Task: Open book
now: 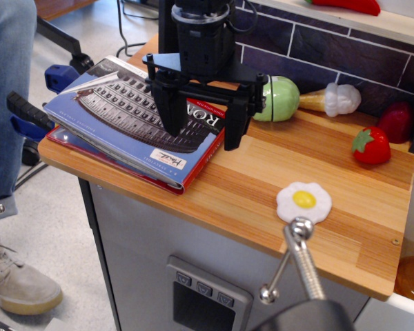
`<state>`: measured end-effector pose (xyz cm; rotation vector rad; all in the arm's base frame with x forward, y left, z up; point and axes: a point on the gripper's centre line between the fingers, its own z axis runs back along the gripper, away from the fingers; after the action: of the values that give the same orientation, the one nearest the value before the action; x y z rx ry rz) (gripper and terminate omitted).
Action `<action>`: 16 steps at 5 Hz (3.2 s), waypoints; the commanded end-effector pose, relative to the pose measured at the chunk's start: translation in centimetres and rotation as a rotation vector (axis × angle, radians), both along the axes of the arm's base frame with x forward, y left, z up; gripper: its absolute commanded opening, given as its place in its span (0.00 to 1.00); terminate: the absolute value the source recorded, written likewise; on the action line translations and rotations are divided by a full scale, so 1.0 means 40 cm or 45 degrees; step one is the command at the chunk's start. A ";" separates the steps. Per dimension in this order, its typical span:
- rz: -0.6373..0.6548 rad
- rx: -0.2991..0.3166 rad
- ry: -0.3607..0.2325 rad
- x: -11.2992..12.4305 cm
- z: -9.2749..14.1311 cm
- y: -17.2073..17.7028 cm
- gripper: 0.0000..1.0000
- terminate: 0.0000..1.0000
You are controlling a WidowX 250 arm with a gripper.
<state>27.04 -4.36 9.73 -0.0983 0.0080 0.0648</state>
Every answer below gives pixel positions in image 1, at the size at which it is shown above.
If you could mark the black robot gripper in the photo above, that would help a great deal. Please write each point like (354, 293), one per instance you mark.
(206, 38)

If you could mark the blue Rome picture book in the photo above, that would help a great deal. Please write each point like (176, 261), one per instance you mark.
(110, 108)

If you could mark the green toy cabbage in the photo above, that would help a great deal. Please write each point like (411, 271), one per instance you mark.
(282, 100)

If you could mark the black office chair base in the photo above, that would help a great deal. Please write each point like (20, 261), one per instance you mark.
(80, 61)

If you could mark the toy ice cream cone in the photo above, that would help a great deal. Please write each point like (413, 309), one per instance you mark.
(333, 100)

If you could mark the toy fried egg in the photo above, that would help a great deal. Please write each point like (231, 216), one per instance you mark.
(308, 200)

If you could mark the silver metal clamp screw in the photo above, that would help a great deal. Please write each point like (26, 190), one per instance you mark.
(296, 235)

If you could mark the red toy strawberry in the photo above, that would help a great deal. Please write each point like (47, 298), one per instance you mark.
(371, 146)

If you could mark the blue bar clamp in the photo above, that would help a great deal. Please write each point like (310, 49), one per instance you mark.
(29, 121)

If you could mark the red toy chili pepper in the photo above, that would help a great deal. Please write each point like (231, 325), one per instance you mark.
(370, 7)

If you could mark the dark red toy fruit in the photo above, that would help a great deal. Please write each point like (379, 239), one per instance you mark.
(397, 122)

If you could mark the grey toy oven panel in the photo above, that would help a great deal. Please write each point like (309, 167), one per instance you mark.
(199, 300)

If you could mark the person leg in jeans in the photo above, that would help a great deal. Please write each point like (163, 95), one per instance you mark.
(18, 20)

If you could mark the beige suede shoe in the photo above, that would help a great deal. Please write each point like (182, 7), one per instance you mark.
(23, 289)

